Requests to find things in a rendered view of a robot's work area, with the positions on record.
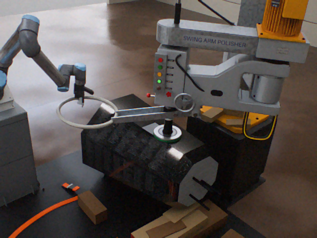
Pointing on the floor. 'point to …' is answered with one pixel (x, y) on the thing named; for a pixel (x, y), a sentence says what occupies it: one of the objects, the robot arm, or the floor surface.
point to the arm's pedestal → (16, 156)
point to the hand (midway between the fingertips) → (82, 104)
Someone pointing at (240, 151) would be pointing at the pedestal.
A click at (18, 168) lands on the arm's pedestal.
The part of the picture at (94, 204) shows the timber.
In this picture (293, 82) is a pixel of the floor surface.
